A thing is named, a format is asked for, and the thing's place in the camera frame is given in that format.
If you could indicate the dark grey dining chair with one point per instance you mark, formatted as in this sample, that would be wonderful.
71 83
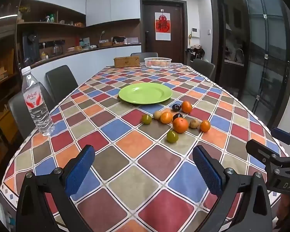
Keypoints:
204 66
20 111
144 54
61 79

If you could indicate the shallow wicker tray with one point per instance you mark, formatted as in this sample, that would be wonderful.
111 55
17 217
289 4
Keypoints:
105 44

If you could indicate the small orange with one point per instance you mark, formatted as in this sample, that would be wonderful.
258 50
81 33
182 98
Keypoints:
205 126
166 117

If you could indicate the white plastic basket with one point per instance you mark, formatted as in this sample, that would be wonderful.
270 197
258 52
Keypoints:
157 62

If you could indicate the kitchen faucet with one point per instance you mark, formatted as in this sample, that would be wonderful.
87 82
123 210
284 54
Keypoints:
239 53

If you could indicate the pile of bags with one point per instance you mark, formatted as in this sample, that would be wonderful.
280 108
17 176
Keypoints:
195 52

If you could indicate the colourful checked tablecloth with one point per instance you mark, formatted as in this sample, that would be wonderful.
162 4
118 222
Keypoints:
135 162

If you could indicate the clear plastic water bottle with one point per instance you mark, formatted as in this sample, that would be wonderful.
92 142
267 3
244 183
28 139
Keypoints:
36 104

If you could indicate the large orange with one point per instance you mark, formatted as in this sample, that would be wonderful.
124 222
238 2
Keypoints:
180 125

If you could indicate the black bag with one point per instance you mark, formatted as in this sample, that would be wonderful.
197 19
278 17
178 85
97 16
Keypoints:
118 40

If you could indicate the black coffee machine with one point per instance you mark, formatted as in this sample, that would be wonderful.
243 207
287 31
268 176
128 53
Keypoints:
30 46

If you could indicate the brown round fruit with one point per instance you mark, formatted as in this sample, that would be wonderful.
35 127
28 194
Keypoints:
194 123
157 115

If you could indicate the dark brown door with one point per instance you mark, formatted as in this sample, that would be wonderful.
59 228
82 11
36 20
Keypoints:
176 46

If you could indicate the green plate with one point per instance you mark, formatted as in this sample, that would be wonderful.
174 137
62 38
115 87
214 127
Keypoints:
145 93

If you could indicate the dark purple plum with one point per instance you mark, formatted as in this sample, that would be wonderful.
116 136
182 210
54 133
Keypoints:
177 115
176 107

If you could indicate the red and white door poster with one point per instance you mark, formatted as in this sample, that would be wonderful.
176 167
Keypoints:
163 26

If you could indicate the woven wicker box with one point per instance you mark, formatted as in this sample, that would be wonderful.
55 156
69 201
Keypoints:
126 62

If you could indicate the green round fruit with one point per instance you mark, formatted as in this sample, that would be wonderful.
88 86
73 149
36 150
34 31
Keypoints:
172 136
146 119

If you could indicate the white upper cabinets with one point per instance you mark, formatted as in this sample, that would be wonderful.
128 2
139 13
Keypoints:
87 2

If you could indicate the glass sliding door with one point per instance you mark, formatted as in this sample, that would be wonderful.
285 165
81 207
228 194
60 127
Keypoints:
265 53

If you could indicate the white wall intercom panel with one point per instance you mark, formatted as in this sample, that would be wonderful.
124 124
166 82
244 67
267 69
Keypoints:
195 32

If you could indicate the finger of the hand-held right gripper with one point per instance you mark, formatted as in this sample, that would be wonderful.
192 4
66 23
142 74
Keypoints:
279 133
258 148

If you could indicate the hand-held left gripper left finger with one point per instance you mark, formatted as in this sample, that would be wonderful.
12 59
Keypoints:
79 169

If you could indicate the white counter cabinet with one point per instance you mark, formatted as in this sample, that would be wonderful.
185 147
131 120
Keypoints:
91 60

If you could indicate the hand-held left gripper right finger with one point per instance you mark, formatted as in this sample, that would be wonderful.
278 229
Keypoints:
207 171

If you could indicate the wooden wall shelf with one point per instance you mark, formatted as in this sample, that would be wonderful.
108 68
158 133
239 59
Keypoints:
50 24

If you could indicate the medium orange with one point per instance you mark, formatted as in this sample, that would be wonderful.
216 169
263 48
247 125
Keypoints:
186 107

